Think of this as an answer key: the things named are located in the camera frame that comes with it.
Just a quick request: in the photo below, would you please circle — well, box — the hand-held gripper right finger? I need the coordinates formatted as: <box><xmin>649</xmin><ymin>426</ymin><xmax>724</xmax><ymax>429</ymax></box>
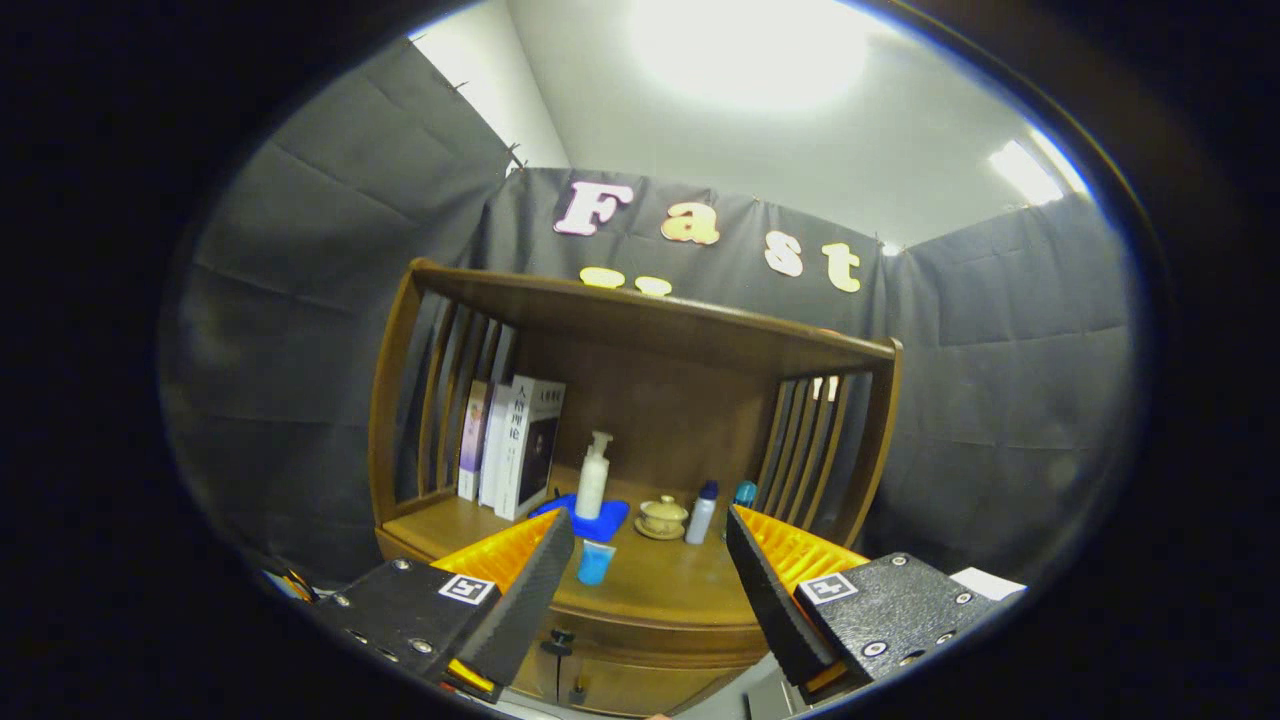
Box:
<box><xmin>725</xmin><ymin>504</ymin><xmax>1029</xmax><ymax>706</ymax></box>

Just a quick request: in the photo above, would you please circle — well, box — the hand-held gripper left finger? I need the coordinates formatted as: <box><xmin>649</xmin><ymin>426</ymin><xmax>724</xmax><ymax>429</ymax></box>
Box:
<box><xmin>318</xmin><ymin>507</ymin><xmax>577</xmax><ymax>704</ymax></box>

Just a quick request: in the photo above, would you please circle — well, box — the blue cosmetic tube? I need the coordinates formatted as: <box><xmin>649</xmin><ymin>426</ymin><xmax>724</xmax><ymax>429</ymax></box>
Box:
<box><xmin>577</xmin><ymin>540</ymin><xmax>617</xmax><ymax>587</ymax></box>

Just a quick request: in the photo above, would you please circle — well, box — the wooden countertop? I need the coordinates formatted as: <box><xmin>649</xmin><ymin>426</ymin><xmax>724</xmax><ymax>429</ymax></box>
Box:
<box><xmin>378</xmin><ymin>465</ymin><xmax>831</xmax><ymax>631</ymax></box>

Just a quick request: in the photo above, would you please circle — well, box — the wooden cabinet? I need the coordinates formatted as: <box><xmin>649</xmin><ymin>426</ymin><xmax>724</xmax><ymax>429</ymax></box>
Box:
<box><xmin>367</xmin><ymin>258</ymin><xmax>904</xmax><ymax>716</ymax></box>

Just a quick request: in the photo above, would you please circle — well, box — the white bottle with blue cap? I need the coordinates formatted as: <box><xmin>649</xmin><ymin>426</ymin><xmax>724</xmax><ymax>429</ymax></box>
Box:
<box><xmin>685</xmin><ymin>480</ymin><xmax>720</xmax><ymax>546</ymax></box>

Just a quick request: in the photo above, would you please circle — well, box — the blue folded cloth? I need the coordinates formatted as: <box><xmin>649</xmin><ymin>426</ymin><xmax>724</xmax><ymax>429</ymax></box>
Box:
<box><xmin>528</xmin><ymin>493</ymin><xmax>631</xmax><ymax>544</ymax></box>

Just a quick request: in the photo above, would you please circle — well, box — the white pump bottle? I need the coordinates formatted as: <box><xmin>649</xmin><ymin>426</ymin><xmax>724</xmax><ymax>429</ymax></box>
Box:
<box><xmin>575</xmin><ymin>431</ymin><xmax>614</xmax><ymax>521</ymax></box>

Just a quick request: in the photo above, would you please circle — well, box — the beige lidded teacup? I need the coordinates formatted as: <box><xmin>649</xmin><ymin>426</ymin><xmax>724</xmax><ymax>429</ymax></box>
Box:
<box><xmin>634</xmin><ymin>495</ymin><xmax>690</xmax><ymax>542</ymax></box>

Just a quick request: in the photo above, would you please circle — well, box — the white book with portrait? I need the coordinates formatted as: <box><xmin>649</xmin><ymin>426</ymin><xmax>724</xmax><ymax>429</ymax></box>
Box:
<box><xmin>495</xmin><ymin>375</ymin><xmax>567</xmax><ymax>522</ymax></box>

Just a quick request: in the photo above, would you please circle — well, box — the thin white book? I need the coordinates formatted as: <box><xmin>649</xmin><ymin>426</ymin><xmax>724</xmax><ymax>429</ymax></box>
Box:
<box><xmin>478</xmin><ymin>383</ymin><xmax>516</xmax><ymax>509</ymax></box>

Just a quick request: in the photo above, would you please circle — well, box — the purple book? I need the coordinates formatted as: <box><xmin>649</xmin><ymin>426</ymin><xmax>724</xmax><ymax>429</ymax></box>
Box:
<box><xmin>457</xmin><ymin>379</ymin><xmax>491</xmax><ymax>502</ymax></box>

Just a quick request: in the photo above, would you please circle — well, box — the white box unit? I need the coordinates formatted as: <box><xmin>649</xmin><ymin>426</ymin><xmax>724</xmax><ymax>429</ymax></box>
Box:
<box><xmin>948</xmin><ymin>566</ymin><xmax>1028</xmax><ymax>601</ymax></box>

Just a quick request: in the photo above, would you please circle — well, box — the rectangular ceiling light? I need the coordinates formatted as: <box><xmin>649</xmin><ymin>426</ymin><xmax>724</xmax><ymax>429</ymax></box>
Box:
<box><xmin>988</xmin><ymin>138</ymin><xmax>1066</xmax><ymax>206</ymax></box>

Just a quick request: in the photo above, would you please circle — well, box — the round ceiling light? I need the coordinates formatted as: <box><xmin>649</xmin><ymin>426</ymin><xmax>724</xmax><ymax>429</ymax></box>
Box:
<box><xmin>628</xmin><ymin>0</ymin><xmax>871</xmax><ymax>111</ymax></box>

